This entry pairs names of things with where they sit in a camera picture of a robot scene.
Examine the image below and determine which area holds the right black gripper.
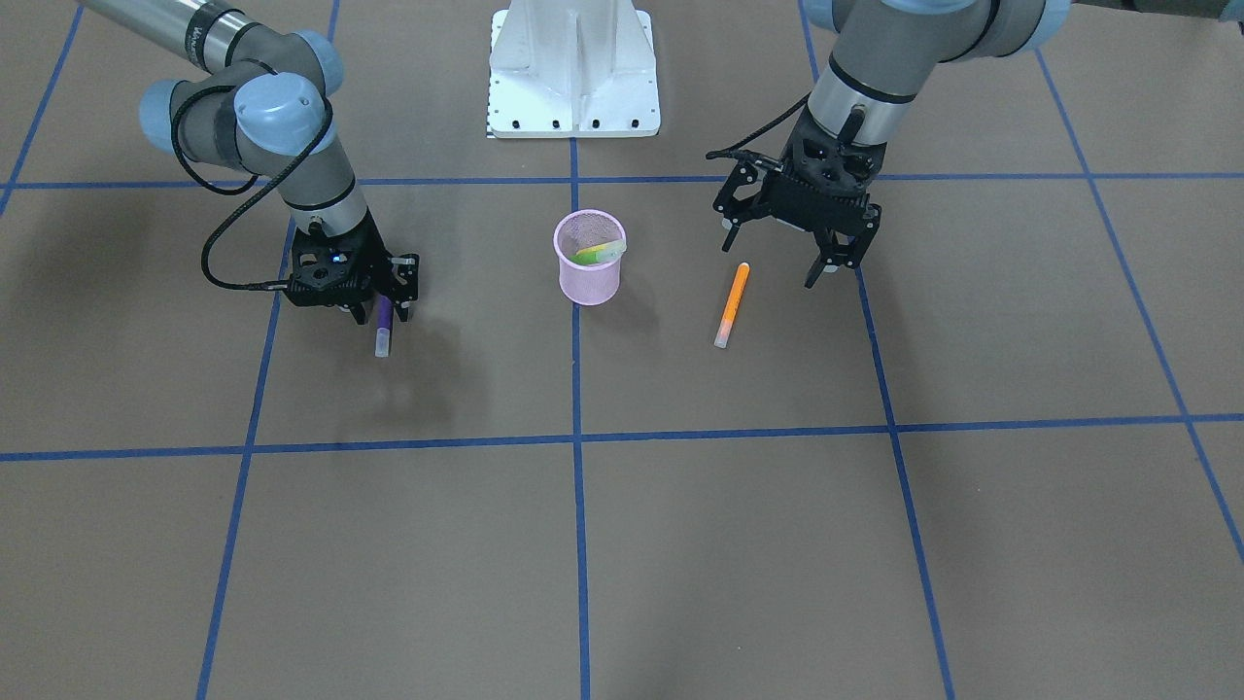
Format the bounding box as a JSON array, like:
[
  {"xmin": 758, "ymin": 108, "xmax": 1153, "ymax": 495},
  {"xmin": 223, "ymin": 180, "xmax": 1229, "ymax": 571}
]
[{"xmin": 284, "ymin": 216, "xmax": 420, "ymax": 327}]

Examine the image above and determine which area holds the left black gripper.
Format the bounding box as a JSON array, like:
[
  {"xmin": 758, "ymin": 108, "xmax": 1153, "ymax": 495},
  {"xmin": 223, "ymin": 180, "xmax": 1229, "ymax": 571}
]
[{"xmin": 712, "ymin": 104, "xmax": 887, "ymax": 288}]

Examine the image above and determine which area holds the purple highlighter pen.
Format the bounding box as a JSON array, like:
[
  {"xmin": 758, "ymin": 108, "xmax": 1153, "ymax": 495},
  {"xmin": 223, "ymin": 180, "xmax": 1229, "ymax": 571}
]
[{"xmin": 374, "ymin": 296, "xmax": 396, "ymax": 358}]

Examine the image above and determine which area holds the orange highlighter pen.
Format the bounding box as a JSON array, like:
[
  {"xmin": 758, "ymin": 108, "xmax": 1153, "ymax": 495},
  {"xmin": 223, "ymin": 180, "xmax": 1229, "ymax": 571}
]
[{"xmin": 712, "ymin": 262, "xmax": 750, "ymax": 349}]

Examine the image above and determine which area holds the green highlighter pen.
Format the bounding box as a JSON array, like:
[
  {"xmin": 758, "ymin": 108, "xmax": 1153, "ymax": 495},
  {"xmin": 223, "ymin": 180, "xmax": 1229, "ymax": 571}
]
[{"xmin": 569, "ymin": 239, "xmax": 627, "ymax": 266}]

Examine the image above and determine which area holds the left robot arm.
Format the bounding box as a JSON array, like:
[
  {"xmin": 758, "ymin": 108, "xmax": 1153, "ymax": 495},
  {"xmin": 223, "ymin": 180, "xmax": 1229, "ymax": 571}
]
[{"xmin": 708, "ymin": 1, "xmax": 1072, "ymax": 287}]

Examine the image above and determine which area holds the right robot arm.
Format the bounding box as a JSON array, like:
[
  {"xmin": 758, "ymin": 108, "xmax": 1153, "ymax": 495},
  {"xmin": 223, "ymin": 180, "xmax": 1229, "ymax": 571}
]
[{"xmin": 85, "ymin": 1, "xmax": 420, "ymax": 325}]

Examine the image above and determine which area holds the pink mesh pen holder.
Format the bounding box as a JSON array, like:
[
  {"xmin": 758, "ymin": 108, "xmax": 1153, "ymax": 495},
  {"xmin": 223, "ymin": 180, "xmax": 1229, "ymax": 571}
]
[{"xmin": 552, "ymin": 209, "xmax": 628, "ymax": 306}]

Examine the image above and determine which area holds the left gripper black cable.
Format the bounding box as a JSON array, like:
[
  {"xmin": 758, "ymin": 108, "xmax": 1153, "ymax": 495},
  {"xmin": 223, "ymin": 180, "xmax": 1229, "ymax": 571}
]
[{"xmin": 707, "ymin": 92, "xmax": 812, "ymax": 162}]

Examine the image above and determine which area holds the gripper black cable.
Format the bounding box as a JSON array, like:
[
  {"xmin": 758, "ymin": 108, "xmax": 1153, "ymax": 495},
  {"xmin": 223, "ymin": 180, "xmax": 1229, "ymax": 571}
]
[
  {"xmin": 170, "ymin": 86, "xmax": 336, "ymax": 293},
  {"xmin": 707, "ymin": 92, "xmax": 812, "ymax": 162}
]

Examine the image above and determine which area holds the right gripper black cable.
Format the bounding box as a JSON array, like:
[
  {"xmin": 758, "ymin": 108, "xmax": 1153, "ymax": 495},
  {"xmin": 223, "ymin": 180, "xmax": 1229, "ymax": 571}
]
[{"xmin": 170, "ymin": 86, "xmax": 336, "ymax": 293}]

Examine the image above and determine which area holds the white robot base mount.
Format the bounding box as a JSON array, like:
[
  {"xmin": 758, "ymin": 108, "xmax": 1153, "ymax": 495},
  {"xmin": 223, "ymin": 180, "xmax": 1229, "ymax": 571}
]
[{"xmin": 486, "ymin": 1, "xmax": 662, "ymax": 139}]

